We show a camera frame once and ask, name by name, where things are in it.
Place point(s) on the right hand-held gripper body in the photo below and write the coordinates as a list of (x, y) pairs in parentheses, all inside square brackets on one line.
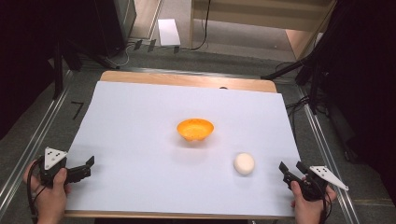
[(317, 180)]

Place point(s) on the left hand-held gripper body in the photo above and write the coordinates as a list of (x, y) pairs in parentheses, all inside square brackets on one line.
[(53, 161)]

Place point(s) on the person's right hand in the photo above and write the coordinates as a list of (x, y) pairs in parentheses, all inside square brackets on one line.
[(308, 208)]

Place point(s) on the person's left hand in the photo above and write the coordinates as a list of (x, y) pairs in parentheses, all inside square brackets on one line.
[(49, 199)]

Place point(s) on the white round bun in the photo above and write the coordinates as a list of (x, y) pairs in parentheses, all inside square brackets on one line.
[(244, 163)]

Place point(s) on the white paper sheet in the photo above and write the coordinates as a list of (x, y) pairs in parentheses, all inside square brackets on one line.
[(162, 174)]

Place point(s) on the black metal stand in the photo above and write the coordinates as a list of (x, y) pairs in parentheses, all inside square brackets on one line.
[(58, 71), (313, 87)]

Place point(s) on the orange bowl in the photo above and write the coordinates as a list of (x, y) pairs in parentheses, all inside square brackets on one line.
[(195, 128)]

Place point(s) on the white flat box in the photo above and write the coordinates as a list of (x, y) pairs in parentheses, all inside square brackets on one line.
[(168, 32)]

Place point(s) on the metal floor rail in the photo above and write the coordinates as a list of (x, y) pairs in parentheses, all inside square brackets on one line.
[(327, 155), (34, 143)]

